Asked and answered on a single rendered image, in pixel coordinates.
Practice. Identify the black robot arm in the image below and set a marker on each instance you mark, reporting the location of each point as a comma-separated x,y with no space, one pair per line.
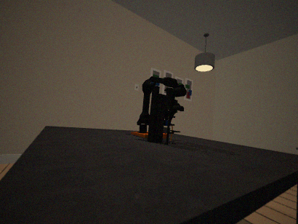
177,91

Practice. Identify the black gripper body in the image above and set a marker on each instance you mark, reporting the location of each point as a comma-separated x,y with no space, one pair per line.
178,107

